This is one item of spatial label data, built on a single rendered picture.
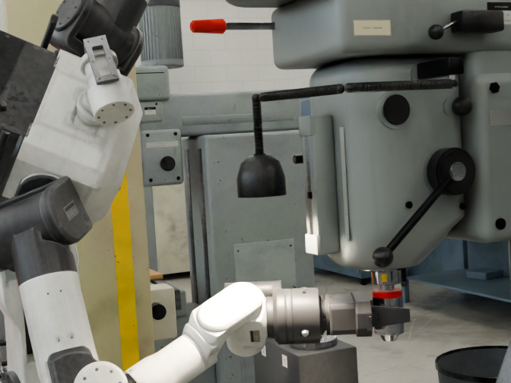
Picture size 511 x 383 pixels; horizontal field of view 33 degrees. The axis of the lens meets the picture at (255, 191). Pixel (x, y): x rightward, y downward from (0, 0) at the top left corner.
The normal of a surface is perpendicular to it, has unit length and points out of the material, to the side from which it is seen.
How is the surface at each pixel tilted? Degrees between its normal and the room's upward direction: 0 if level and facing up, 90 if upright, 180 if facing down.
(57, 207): 72
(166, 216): 90
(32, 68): 58
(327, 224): 90
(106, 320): 90
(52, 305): 67
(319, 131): 90
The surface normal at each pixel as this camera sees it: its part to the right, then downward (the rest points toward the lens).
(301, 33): -0.92, 0.08
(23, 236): -0.29, -0.18
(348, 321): -0.04, 0.06
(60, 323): 0.26, -0.35
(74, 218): 0.91, -0.35
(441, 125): 0.39, 0.03
